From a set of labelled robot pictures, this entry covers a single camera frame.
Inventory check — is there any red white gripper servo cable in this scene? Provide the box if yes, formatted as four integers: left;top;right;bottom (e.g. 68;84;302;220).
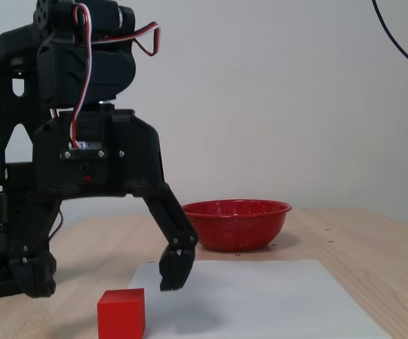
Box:
68;2;161;151

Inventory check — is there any red speckled enamel bowl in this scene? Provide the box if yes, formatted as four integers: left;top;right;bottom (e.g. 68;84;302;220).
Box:
181;199;293;252

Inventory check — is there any white paper sheet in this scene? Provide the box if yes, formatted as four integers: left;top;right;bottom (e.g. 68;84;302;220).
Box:
128;259;392;339

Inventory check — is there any black wall cable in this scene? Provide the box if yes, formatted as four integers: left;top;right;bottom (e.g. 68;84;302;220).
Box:
371;0;408;76

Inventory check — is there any red cube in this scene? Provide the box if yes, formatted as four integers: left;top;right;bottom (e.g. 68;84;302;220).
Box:
97;287;145;339

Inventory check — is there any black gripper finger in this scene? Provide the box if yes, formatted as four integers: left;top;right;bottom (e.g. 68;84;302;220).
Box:
8;196;64;298

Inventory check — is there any thin red arm wire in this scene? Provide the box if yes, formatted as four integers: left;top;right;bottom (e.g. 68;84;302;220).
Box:
47;210;64;243

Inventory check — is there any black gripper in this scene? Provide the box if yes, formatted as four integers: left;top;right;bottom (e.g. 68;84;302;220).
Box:
32;107;200;292

